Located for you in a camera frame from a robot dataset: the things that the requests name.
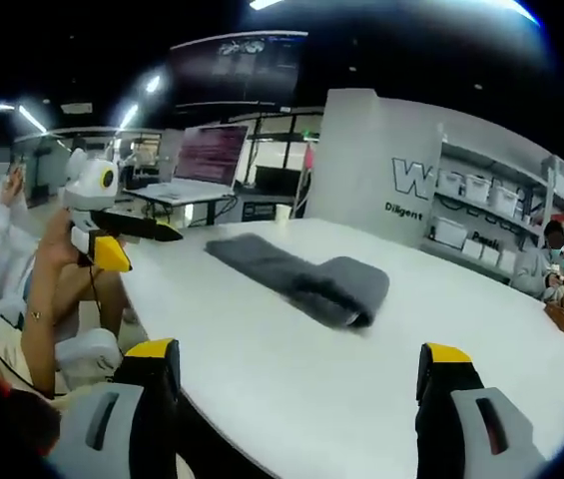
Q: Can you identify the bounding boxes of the grey towel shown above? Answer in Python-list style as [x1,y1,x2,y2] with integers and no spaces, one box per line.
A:
[205,234,391,331]

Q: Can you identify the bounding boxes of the black flat monitor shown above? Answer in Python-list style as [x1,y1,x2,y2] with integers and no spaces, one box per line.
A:
[254,164,302,190]

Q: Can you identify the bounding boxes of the person's left hand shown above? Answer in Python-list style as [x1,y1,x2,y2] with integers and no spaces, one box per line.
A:
[36,208,95,279]

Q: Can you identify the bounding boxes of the ceiling strip light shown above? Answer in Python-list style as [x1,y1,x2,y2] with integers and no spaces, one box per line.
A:
[119,103,141,129]
[16,104,48,134]

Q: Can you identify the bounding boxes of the large purple display screen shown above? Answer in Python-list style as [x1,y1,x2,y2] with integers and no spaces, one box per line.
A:
[172,124,252,189]

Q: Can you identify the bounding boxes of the dark hanging ceiling screen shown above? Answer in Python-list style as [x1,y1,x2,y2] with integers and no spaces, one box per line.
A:
[166,30,310,109]

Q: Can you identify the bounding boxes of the rows of white storage boxes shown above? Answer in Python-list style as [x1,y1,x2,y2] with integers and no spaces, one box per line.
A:
[430,164,564,320]

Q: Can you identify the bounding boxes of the grey metal shelf rack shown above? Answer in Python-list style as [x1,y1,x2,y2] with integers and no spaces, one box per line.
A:
[420,137,564,310]

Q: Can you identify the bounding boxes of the black frame standing desk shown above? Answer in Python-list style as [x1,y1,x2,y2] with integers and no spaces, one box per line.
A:
[121,180,241,229]

